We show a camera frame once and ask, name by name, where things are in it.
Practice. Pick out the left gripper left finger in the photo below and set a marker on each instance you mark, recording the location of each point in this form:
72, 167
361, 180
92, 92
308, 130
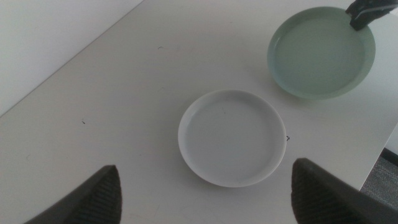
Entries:
96, 199

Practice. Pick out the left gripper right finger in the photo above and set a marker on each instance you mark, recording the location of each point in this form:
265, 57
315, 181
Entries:
320, 199

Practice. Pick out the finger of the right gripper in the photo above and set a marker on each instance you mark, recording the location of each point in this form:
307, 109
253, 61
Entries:
362, 20
373, 4

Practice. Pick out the pale green shallow bowl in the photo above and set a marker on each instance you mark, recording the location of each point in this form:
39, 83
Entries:
320, 56

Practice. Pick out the white shallow bowl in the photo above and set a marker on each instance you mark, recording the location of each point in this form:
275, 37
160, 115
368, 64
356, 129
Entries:
231, 140

